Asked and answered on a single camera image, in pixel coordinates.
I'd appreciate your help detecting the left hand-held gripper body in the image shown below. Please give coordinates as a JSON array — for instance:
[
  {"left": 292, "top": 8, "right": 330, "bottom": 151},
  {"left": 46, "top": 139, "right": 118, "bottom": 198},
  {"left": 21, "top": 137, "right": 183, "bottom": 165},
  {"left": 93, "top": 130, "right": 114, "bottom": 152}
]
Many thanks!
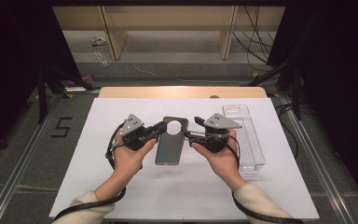
[{"left": 119, "top": 113, "right": 152, "bottom": 152}]

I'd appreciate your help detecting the bundle of black cables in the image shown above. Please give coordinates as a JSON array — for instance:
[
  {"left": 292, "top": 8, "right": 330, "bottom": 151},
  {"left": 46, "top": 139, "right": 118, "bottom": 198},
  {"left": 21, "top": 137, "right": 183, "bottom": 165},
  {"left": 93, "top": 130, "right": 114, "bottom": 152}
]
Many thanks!
[{"left": 232, "top": 5, "right": 276, "bottom": 73}]

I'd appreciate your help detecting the small white and black item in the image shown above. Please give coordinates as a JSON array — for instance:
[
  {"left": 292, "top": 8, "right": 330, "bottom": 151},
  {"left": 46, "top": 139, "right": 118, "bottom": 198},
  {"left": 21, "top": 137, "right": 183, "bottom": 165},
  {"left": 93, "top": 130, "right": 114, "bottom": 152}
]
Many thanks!
[{"left": 90, "top": 35, "right": 108, "bottom": 48}]

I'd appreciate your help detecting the black curtain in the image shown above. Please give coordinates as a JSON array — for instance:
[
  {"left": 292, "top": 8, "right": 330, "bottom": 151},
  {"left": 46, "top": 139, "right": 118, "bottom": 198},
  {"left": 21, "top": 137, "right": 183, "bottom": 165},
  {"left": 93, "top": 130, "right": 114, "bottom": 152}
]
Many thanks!
[
  {"left": 266, "top": 0, "right": 358, "bottom": 213},
  {"left": 0, "top": 0, "right": 84, "bottom": 163}
]

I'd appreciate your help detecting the person's left hand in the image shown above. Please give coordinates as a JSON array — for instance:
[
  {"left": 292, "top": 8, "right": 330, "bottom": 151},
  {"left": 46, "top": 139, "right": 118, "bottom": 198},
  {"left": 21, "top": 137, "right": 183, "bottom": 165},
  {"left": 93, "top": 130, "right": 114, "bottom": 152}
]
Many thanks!
[{"left": 113, "top": 132, "right": 158, "bottom": 188}]

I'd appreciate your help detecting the white board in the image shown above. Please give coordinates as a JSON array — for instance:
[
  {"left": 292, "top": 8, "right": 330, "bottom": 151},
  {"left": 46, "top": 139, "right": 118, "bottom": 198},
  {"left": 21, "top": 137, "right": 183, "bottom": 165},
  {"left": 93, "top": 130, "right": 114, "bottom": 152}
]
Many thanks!
[{"left": 48, "top": 97, "right": 321, "bottom": 221}]

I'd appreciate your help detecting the clear plastic packaging box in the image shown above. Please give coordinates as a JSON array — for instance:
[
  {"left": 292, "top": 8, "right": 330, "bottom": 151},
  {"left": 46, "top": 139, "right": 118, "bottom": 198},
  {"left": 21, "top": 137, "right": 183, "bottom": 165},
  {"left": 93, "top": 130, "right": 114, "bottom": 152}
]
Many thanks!
[{"left": 222, "top": 104, "right": 267, "bottom": 175}]

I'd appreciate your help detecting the right hand-held gripper black cable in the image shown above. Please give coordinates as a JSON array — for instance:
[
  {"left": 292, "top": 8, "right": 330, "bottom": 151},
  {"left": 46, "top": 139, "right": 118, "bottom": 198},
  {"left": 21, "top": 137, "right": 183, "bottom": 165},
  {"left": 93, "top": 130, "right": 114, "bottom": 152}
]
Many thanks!
[{"left": 226, "top": 134, "right": 306, "bottom": 224}]

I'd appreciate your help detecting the hand-held gripper black cable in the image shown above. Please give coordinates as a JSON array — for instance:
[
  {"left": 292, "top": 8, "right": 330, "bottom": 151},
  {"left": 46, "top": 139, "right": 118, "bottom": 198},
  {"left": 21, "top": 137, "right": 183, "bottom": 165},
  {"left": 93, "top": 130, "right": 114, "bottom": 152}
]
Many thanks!
[
  {"left": 53, "top": 122, "right": 128, "bottom": 222},
  {"left": 226, "top": 134, "right": 306, "bottom": 224}
]

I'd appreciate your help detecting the clear plastic wrapper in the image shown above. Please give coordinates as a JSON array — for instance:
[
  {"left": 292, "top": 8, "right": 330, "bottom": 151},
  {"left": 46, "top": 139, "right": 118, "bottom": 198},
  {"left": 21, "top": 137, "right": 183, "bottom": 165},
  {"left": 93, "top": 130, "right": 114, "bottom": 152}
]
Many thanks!
[{"left": 93, "top": 49, "right": 110, "bottom": 67}]

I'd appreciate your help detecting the person's right hand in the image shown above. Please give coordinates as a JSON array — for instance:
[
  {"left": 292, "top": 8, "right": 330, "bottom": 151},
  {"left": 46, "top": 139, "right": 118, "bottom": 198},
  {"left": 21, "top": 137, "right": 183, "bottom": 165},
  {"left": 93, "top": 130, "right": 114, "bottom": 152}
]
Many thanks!
[{"left": 191, "top": 128, "right": 247, "bottom": 191}]

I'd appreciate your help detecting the black metal stand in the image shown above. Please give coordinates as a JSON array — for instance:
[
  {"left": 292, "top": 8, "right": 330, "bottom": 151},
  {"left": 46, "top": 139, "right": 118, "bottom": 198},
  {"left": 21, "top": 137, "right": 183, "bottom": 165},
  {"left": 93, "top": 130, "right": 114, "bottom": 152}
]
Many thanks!
[
  {"left": 36, "top": 65, "right": 103, "bottom": 125},
  {"left": 247, "top": 60, "right": 303, "bottom": 122}
]

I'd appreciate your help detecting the grey phone case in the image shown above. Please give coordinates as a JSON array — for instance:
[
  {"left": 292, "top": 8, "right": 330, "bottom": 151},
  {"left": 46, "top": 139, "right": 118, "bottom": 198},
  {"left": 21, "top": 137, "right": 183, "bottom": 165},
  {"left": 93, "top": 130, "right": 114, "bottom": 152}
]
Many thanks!
[{"left": 154, "top": 116, "right": 190, "bottom": 166}]

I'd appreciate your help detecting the left hand-held gripper black cable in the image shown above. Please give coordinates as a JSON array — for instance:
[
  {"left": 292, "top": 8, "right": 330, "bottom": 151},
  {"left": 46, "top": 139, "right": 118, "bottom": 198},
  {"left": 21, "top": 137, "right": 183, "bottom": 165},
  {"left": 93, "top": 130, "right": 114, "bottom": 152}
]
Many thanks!
[{"left": 53, "top": 122, "right": 128, "bottom": 222}]

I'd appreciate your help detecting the pink item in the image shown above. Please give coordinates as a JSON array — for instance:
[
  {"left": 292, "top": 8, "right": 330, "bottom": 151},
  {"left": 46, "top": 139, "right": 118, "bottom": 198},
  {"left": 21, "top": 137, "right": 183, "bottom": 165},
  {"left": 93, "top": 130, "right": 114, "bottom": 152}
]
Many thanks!
[{"left": 66, "top": 74, "right": 94, "bottom": 89}]

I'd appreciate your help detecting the metal floor rail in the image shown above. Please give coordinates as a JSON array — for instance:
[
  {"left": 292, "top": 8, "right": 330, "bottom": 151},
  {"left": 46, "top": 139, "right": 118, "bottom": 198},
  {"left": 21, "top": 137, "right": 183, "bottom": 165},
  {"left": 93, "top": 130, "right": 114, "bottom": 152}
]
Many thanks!
[
  {"left": 278, "top": 92, "right": 356, "bottom": 224},
  {"left": 0, "top": 92, "right": 63, "bottom": 224}
]

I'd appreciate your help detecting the light wooden shelf unit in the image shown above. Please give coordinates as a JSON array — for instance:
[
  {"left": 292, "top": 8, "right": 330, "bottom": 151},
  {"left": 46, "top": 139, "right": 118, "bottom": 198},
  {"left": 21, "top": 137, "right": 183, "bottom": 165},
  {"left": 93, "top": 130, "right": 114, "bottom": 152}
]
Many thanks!
[{"left": 51, "top": 5, "right": 287, "bottom": 61}]

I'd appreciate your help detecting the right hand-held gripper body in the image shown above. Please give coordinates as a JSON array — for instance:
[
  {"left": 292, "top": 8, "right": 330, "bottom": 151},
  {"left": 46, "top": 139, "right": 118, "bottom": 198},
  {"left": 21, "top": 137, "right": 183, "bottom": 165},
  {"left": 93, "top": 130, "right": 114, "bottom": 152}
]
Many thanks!
[{"left": 202, "top": 113, "right": 243, "bottom": 154}]

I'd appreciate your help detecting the white floor cable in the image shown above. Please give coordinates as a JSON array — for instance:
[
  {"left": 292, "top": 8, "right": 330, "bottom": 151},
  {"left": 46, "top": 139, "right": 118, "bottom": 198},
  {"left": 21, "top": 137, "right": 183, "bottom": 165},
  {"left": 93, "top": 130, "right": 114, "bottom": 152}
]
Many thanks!
[{"left": 122, "top": 46, "right": 246, "bottom": 85}]

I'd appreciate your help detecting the wooden table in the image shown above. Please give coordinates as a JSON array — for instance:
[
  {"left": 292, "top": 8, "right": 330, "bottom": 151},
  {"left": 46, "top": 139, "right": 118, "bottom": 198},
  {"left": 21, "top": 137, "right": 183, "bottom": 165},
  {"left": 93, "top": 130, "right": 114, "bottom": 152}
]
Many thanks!
[{"left": 98, "top": 86, "right": 269, "bottom": 100}]

